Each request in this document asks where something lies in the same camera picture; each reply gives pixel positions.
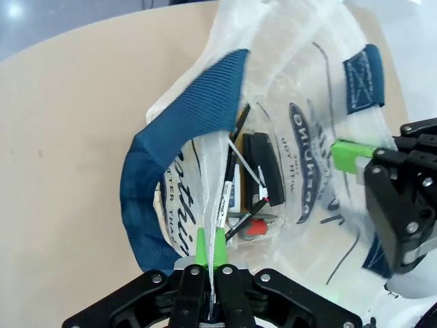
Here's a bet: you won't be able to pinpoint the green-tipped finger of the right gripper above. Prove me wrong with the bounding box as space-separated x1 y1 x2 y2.
354 156 437 275
330 118 437 172

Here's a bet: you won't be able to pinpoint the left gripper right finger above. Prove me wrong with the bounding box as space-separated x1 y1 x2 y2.
213 227 363 328

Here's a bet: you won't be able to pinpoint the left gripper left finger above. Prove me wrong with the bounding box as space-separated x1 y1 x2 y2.
63 227 210 328

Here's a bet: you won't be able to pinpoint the white shopping bag blue handles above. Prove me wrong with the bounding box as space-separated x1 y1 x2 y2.
119 0 409 328

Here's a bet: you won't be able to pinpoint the grey and red tool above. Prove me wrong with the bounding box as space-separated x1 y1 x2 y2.
227 211 279 242

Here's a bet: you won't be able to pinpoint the black stapler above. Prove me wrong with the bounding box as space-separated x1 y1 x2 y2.
241 132 286 208

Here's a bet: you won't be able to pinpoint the black pen red tip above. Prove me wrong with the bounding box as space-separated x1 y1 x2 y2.
223 195 272 240

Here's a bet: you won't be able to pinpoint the black marker white label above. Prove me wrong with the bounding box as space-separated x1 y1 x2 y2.
218 153 240 236

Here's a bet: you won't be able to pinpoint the thin black pen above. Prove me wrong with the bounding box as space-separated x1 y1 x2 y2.
229 104 252 141

